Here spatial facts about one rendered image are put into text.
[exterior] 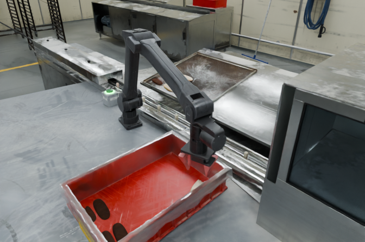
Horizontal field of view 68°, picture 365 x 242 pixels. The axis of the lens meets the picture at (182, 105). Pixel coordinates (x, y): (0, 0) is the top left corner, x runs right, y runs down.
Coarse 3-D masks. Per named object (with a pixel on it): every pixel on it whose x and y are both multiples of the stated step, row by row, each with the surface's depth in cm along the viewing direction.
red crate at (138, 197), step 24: (144, 168) 108; (168, 168) 108; (192, 168) 108; (96, 192) 97; (120, 192) 97; (144, 192) 97; (168, 192) 97; (216, 192) 94; (96, 216) 87; (120, 216) 87; (144, 216) 87
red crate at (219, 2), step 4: (196, 0) 475; (200, 0) 469; (204, 0) 464; (208, 0) 458; (212, 0) 452; (216, 0) 451; (220, 0) 459; (224, 0) 468; (196, 4) 478; (200, 4) 472; (204, 4) 467; (208, 4) 461; (212, 4) 456; (216, 4) 455; (220, 4) 463; (224, 4) 472
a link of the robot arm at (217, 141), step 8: (192, 112) 79; (192, 120) 81; (200, 120) 82; (208, 120) 82; (208, 128) 78; (216, 128) 78; (200, 136) 81; (208, 136) 79; (216, 136) 77; (224, 136) 79; (208, 144) 79; (216, 144) 79; (224, 144) 81
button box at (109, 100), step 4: (104, 92) 154; (116, 92) 154; (104, 96) 153; (108, 96) 151; (112, 96) 153; (116, 96) 154; (104, 100) 155; (108, 100) 152; (112, 100) 154; (116, 100) 156; (108, 104) 153; (112, 104) 155; (116, 104) 156
